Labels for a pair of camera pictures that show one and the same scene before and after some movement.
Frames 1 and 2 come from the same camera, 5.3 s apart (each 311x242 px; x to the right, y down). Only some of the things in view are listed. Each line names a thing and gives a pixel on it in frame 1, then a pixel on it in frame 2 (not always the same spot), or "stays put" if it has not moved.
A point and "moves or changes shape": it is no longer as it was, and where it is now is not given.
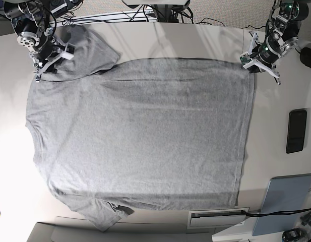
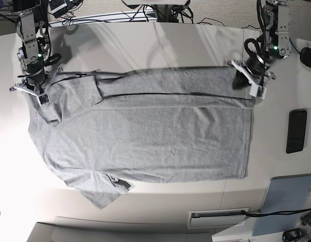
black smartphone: x=296 y=131 stays put
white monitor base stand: x=157 y=2 stays put
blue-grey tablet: x=285 y=193 stays put
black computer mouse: x=308 y=57 stays put
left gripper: x=48 y=49 to x=38 y=76
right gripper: x=264 y=55 to x=255 y=66
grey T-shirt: x=117 y=134 moves or changes shape
